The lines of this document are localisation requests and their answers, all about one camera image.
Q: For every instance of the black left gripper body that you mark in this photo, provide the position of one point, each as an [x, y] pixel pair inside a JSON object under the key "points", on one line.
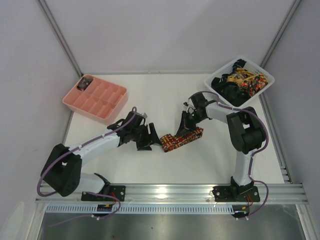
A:
{"points": [[144, 137]]}

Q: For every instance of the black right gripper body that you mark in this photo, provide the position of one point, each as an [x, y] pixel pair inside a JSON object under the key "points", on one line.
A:
{"points": [[187, 123]]}

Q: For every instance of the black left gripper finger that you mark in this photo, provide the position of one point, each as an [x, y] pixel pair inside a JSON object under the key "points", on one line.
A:
{"points": [[153, 136], [144, 145]]}

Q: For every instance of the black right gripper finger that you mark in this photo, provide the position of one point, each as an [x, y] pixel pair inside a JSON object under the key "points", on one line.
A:
{"points": [[190, 128], [183, 128]]}

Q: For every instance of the red multicolour patterned tie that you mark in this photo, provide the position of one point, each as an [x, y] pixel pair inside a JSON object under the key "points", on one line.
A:
{"points": [[170, 142]]}

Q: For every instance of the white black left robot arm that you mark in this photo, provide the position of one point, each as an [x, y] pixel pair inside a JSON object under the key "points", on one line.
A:
{"points": [[62, 173]]}

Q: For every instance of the pink compartment tray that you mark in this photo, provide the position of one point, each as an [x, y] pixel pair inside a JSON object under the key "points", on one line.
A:
{"points": [[102, 101]]}

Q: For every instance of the white perforated plastic basket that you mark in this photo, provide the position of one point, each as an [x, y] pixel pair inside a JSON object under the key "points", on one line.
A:
{"points": [[229, 68]]}

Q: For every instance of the yellow patterned tie in basket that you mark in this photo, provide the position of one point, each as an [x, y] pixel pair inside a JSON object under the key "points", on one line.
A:
{"points": [[241, 75]]}

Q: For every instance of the red floral tie in basket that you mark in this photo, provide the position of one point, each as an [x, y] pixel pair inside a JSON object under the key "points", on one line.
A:
{"points": [[253, 87]]}

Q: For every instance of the rolled dark tie in tray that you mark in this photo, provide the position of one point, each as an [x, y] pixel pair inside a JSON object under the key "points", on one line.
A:
{"points": [[83, 83]]}

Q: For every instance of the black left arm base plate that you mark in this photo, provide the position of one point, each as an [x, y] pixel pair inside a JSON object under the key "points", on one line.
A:
{"points": [[116, 191]]}

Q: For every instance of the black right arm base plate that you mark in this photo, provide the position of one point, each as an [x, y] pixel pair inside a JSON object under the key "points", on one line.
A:
{"points": [[231, 193]]}

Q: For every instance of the white slotted cable duct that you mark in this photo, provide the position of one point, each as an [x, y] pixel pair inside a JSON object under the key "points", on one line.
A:
{"points": [[81, 208]]}

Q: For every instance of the aluminium front rail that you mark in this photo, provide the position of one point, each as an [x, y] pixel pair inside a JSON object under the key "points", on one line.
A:
{"points": [[278, 194]]}

